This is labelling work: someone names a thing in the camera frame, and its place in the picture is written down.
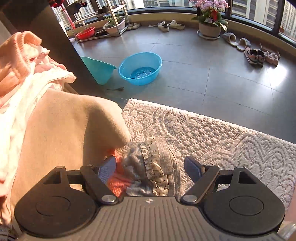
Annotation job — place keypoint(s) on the pink shoe pair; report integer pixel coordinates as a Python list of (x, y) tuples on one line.
[(272, 55)]

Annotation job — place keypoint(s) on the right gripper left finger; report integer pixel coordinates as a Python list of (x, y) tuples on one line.
[(94, 180)]

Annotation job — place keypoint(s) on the grey slipper pair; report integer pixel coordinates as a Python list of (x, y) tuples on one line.
[(240, 44)]

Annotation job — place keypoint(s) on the white lace tablecloth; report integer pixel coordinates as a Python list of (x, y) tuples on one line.
[(209, 140)]

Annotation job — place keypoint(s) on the beige cloth pile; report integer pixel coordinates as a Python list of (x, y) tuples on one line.
[(42, 126)]

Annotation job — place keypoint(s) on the red plastic basin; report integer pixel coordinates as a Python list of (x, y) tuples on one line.
[(86, 34)]

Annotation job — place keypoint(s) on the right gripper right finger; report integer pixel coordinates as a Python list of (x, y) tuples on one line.
[(206, 180)]

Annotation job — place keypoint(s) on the grey patterned fabric bundle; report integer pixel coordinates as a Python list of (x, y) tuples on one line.
[(148, 168)]

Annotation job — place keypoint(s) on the sneaker pair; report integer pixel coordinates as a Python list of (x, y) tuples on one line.
[(255, 56)]

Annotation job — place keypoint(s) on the white shoe pair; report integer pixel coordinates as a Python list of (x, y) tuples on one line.
[(165, 26)]

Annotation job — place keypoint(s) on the metal shelf rack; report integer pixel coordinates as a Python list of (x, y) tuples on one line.
[(110, 20)]

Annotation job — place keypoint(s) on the teal plastic basin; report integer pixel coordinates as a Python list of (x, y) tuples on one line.
[(101, 71)]

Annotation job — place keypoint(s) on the blue plastic basin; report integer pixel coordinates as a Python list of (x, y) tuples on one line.
[(141, 68)]

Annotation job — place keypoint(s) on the pink orchid flower pot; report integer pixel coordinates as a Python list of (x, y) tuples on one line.
[(209, 18)]

